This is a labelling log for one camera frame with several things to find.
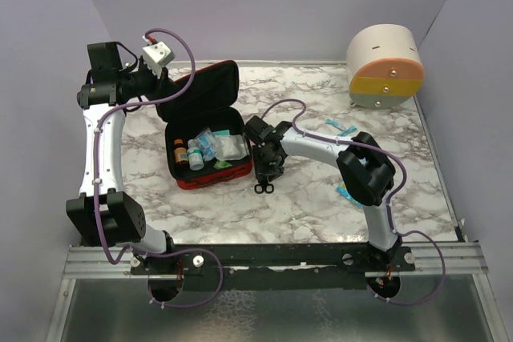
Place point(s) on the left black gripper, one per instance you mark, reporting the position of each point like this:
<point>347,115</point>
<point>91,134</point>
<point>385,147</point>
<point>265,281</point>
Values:
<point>161,82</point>

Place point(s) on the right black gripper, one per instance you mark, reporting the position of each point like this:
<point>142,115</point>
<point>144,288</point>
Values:
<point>261,171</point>

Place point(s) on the black handled scissors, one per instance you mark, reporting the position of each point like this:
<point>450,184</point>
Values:
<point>263,188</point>

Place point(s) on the white gauze clear bag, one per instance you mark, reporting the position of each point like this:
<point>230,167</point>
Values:
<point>231,147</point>

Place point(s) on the small teal clear pouch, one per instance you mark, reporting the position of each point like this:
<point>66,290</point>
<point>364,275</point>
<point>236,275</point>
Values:
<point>221,133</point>

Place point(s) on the small green box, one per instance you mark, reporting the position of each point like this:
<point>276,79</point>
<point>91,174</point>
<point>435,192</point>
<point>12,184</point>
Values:
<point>220,165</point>

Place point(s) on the red black medicine case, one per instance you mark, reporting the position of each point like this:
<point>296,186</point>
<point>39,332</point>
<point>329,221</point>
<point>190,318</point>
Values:
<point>207,103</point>

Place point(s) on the blue packets clear bag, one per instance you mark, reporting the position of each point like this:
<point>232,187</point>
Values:
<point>207,143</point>

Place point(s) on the clear bottle green label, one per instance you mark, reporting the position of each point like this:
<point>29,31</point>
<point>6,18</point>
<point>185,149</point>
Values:
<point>195,159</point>

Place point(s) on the white bottle blue label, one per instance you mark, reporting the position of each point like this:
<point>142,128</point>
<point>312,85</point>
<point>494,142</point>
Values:
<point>192,143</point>

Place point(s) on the brown bottle orange cap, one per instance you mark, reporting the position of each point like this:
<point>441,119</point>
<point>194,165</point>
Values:
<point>180,152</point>

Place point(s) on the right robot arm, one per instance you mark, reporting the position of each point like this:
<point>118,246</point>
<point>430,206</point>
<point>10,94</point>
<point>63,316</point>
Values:
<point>366,171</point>

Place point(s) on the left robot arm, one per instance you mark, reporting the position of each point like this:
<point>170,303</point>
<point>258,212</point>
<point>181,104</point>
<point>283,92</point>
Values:
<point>103,213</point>

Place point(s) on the blue yellow plaster pack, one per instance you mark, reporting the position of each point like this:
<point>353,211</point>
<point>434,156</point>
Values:
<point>341,190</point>

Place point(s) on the teal wrapped swab pieces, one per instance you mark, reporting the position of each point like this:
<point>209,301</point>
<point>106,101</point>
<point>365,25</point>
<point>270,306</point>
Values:
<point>343,131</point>

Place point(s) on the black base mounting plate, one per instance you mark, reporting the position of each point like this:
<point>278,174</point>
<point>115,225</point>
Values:
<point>273,266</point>

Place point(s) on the round pastel drawer cabinet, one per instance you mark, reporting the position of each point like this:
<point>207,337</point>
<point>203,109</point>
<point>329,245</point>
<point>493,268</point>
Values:
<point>383,66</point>

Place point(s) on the aluminium frame rail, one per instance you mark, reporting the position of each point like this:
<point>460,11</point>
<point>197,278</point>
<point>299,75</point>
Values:
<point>457,258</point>

